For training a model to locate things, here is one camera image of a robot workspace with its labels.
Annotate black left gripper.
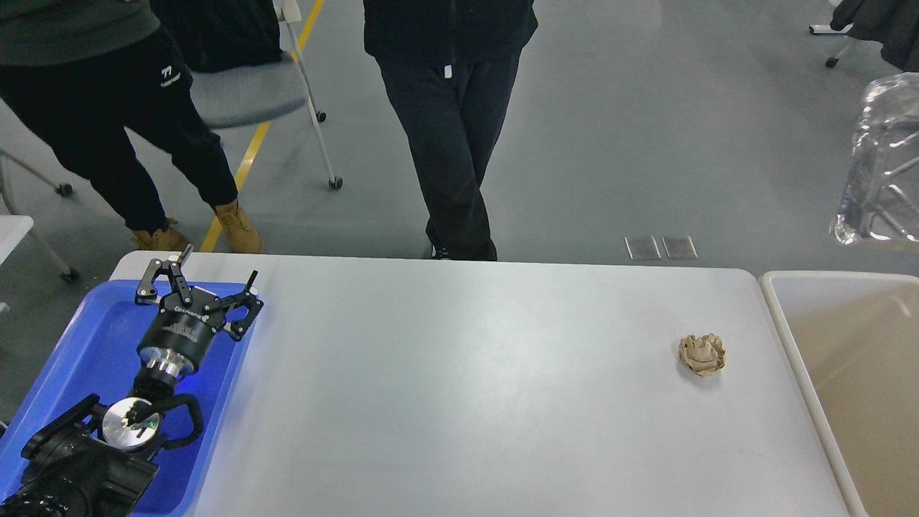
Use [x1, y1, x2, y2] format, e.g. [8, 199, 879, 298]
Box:
[136, 245, 265, 376]

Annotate aluminium foil tray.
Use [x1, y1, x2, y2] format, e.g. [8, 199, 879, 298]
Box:
[829, 73, 918, 250]

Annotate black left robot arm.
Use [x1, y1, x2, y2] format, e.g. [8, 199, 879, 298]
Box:
[2, 250, 263, 516]

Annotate blue plastic tray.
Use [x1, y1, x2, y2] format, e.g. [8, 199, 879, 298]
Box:
[1, 279, 251, 516]

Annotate white side table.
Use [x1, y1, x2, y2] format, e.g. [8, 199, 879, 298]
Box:
[0, 215, 34, 264]

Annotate grey rolling chair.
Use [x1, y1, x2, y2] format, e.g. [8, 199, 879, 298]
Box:
[191, 1, 342, 190]

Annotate person in tan boots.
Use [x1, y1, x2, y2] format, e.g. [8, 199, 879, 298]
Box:
[1, 1, 265, 254]

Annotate person in black sneakers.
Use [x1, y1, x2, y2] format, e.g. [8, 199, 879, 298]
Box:
[363, 1, 538, 261]

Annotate left floor plate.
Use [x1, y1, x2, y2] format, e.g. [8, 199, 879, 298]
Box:
[624, 235, 662, 261]

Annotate floor plate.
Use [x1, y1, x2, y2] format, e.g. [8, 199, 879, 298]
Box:
[624, 235, 662, 261]
[662, 236, 699, 261]

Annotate right floor plate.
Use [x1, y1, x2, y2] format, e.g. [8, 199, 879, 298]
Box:
[662, 236, 699, 261]

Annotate crumpled brown paper ball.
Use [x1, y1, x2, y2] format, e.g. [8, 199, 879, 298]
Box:
[678, 333, 726, 377]

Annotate beige plastic bin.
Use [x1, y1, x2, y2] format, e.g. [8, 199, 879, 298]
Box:
[760, 271, 918, 516]

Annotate rolling chair base right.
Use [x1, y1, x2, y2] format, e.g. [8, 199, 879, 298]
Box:
[808, 22, 862, 69]

